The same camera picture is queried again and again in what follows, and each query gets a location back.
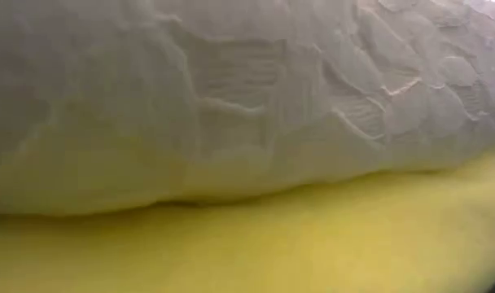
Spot white textured garment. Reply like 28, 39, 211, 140
0, 0, 495, 216

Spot yellow garment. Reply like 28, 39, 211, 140
0, 142, 495, 293

